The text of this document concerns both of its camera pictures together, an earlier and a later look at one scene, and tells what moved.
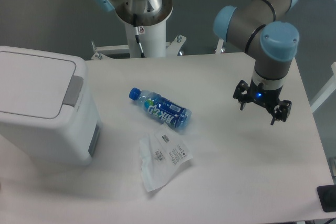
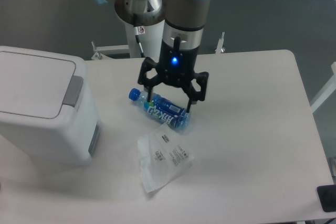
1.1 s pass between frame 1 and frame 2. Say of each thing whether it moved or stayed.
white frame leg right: stayed
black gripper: moved
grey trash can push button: stayed
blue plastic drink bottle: stayed
